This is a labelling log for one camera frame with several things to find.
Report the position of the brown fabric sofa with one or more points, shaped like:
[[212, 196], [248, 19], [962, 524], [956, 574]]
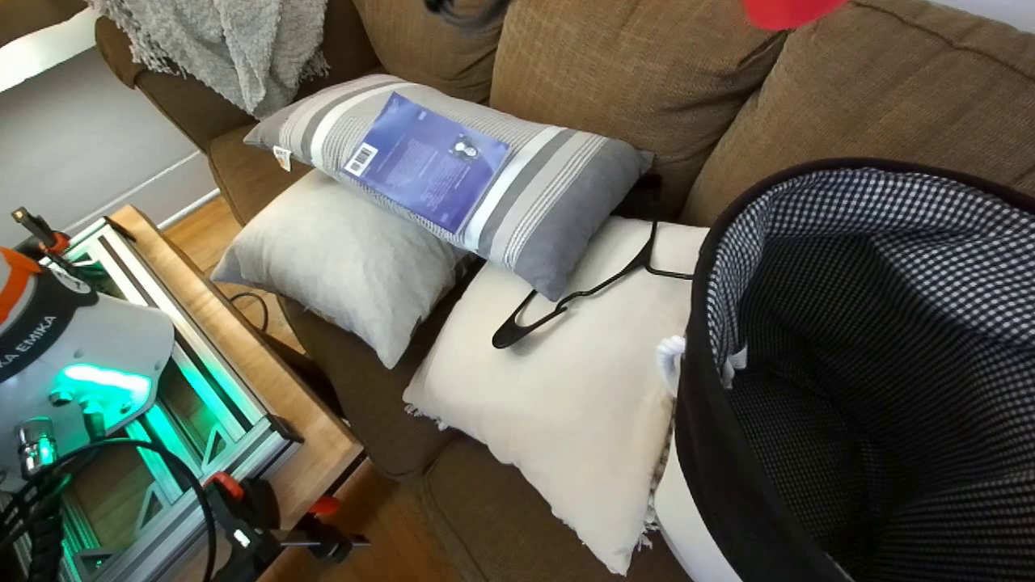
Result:
[[604, 75]]

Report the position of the cream knitted blanket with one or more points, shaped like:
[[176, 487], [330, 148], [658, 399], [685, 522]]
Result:
[[232, 45]]

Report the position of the white ledge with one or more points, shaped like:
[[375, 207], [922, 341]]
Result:
[[44, 51]]

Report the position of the orange black clamp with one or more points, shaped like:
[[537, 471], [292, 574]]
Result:
[[260, 513]]

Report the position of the wooden side table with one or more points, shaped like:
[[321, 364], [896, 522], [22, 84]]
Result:
[[292, 408]]

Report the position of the grey striped pillow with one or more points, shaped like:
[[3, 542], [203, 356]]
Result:
[[561, 196]]

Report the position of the red cup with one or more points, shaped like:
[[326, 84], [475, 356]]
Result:
[[795, 12]]

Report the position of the blue book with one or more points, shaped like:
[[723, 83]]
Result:
[[424, 162]]

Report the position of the black clothes hanger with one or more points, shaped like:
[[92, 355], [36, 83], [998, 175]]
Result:
[[519, 325]]

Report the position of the black round basket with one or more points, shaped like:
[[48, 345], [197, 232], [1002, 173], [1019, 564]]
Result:
[[862, 408]]

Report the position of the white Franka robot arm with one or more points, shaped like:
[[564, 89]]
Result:
[[76, 356]]

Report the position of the aluminium mounting frame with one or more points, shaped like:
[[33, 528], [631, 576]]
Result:
[[227, 416]]

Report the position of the cream square pillow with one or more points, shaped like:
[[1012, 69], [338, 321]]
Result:
[[335, 261], [561, 422]]

